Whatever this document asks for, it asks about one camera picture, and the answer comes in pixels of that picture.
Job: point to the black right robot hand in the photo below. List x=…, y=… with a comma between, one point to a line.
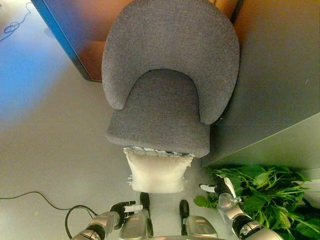
x=222, y=186

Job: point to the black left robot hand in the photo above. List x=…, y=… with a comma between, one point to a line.
x=125, y=211

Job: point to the cream fringed pillow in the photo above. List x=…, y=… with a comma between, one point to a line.
x=156, y=172

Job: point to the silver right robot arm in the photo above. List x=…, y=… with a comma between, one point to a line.
x=240, y=220

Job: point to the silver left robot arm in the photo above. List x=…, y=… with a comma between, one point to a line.
x=100, y=223

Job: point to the black left robot foot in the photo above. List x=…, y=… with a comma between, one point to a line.
x=144, y=201

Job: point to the black robot foot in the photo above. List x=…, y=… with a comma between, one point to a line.
x=184, y=208
x=144, y=201

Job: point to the green leafy plant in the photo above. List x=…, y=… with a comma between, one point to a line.
x=265, y=197

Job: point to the black right robot foot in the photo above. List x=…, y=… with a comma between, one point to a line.
x=184, y=208

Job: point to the silver right robot leg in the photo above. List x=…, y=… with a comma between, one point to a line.
x=200, y=226

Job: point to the gray planter box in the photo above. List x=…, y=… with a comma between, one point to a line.
x=262, y=150

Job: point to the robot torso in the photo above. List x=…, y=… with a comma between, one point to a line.
x=185, y=238

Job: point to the gray fabric armchair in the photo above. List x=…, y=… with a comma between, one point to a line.
x=170, y=37

